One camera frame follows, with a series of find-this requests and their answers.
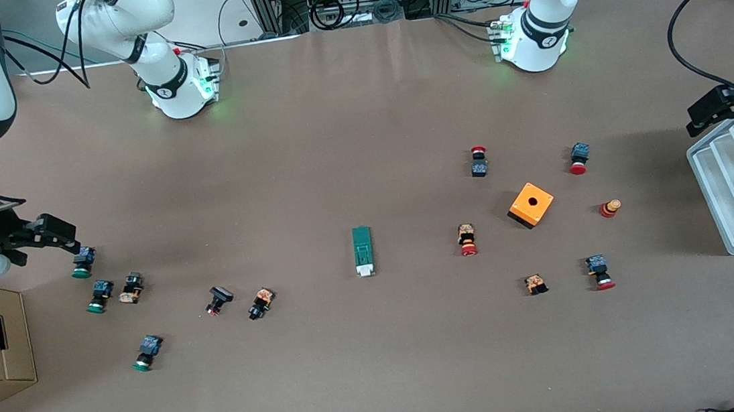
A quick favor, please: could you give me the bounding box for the green terminal block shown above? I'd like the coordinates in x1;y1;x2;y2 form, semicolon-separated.
351;224;377;279

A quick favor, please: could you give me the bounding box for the green push button blue body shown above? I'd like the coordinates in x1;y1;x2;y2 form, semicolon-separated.
129;334;167;374
70;246;99;281
83;278;117;316

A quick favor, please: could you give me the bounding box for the red push button blue body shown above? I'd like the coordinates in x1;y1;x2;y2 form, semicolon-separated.
584;253;617;292
566;141;593;176

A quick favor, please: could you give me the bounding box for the black push button red tip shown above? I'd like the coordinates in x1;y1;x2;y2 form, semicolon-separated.
203;284;236;318

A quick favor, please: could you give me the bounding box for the black orange push button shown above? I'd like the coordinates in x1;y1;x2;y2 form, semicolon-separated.
245;285;278;322

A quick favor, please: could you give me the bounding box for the red push button black body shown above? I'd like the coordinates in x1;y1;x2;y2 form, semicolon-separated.
469;145;491;179

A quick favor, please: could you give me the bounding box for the red emergency stop orange body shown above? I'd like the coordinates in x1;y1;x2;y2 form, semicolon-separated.
456;222;479;258

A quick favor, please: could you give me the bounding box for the orange push button enclosure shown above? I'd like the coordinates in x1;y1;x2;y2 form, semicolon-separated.
505;180;558;232

